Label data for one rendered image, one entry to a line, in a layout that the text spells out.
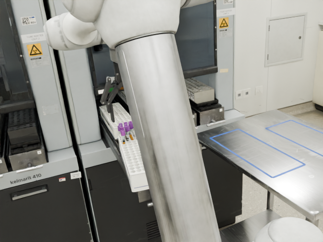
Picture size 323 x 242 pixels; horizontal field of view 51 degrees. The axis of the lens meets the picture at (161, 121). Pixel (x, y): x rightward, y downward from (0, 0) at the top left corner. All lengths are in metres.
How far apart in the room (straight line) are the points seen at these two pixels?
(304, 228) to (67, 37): 0.78
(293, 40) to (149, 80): 3.01
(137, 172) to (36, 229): 0.76
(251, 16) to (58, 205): 2.26
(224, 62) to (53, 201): 1.04
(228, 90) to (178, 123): 1.27
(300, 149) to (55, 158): 0.99
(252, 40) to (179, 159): 2.71
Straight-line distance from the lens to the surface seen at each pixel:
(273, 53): 3.36
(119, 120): 1.48
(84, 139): 1.59
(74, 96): 1.52
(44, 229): 1.70
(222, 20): 1.69
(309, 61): 3.68
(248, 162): 1.20
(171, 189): 0.54
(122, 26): 0.52
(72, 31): 1.03
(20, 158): 1.50
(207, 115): 1.66
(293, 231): 0.70
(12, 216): 1.64
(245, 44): 3.15
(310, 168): 1.19
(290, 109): 3.70
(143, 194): 1.15
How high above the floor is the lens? 1.43
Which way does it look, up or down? 23 degrees down
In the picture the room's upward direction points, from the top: 5 degrees counter-clockwise
